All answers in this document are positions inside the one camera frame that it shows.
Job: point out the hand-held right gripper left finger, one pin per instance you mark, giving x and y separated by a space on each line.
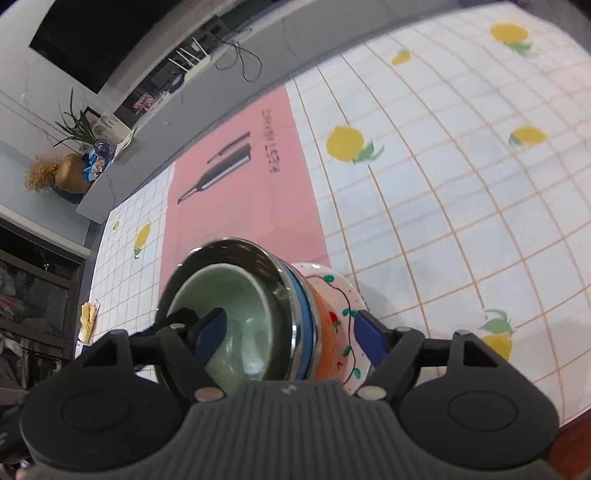
210 332

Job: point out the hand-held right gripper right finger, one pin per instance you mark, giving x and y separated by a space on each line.
369 337

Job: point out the orange steel bowl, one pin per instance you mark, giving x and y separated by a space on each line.
325 353

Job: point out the green ceramic bowl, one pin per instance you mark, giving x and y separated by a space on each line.
240 295

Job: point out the white printed ceramic plate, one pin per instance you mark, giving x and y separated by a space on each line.
341 288

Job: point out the blue steel bowl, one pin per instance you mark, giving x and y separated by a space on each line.
302 318

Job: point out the yellow cloth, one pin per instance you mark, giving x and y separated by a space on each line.
87 318

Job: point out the pink printed placemat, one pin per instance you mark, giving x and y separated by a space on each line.
258 207

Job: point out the dark glass cabinet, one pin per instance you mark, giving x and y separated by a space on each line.
37 300

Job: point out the white checked lemon tablecloth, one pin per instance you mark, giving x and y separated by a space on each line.
461 184

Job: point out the blue white packet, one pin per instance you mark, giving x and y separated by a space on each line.
97 161

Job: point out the gold vase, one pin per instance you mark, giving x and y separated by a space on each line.
74 173

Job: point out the illustrated card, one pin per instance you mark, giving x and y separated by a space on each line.
111 129

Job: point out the dried flower bouquet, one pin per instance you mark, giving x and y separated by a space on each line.
39 173

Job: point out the pink photo card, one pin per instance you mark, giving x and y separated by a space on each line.
144 102

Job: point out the green plant in blue vase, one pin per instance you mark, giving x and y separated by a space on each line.
76 127

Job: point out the white router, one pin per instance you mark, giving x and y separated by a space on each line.
196 68

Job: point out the black television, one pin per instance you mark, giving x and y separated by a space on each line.
101 37

